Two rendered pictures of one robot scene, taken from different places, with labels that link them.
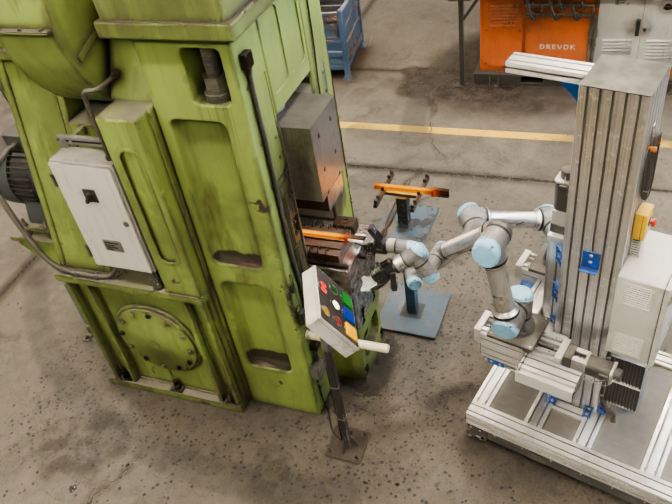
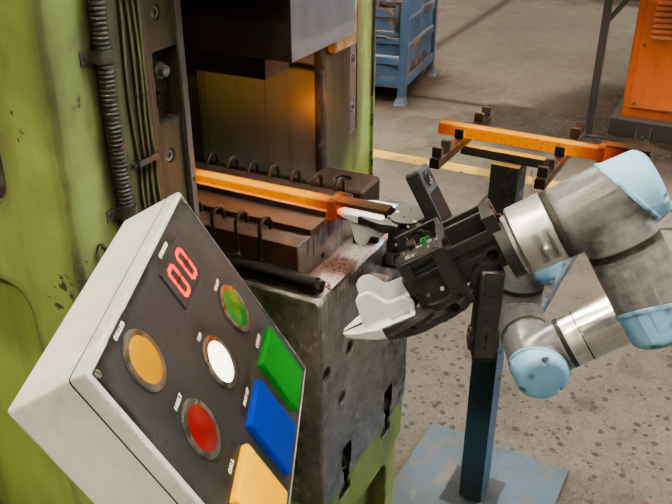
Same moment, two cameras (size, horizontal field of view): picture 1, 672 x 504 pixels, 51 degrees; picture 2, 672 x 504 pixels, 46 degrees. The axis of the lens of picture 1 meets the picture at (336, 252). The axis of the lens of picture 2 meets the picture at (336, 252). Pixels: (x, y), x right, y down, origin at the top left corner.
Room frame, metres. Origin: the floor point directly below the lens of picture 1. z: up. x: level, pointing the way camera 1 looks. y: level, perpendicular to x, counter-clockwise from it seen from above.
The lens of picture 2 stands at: (1.59, -0.08, 1.57)
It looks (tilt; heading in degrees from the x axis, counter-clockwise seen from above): 28 degrees down; 1
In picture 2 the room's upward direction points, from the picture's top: straight up
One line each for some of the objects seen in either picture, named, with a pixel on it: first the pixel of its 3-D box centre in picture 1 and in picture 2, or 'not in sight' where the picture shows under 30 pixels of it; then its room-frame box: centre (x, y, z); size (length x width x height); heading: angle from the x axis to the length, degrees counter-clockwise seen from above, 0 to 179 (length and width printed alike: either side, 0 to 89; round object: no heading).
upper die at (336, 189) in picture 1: (296, 187); (206, 2); (2.88, 0.14, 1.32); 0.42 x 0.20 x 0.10; 63
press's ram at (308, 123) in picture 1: (290, 140); not in sight; (2.91, 0.12, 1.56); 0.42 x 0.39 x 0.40; 63
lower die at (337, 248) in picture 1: (308, 242); (222, 210); (2.88, 0.14, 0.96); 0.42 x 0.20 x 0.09; 63
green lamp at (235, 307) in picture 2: not in sight; (234, 308); (2.34, 0.04, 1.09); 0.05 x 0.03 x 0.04; 153
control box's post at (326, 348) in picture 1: (334, 382); not in sight; (2.25, 0.12, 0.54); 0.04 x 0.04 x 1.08; 63
